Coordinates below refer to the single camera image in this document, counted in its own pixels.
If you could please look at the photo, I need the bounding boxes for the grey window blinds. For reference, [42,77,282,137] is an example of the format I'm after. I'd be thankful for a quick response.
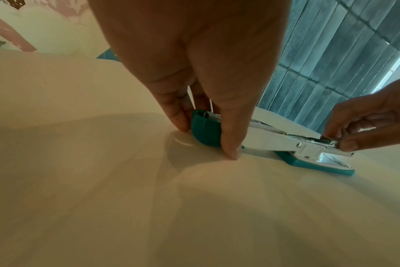
[255,0,400,132]

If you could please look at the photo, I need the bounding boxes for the small teal box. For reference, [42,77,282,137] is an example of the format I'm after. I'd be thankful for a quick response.
[96,48,120,62]

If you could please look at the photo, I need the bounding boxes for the person's right hand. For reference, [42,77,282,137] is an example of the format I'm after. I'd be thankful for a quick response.
[321,77,400,152]

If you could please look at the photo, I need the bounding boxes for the white pink patterned cloth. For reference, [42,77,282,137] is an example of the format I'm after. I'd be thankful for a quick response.
[0,0,112,56]

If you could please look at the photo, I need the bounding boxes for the person's left hand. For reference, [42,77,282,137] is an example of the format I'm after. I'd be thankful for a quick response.
[87,0,293,160]

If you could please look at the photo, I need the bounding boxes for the teal and white stapler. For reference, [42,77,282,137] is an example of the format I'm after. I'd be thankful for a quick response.
[190,109,356,177]

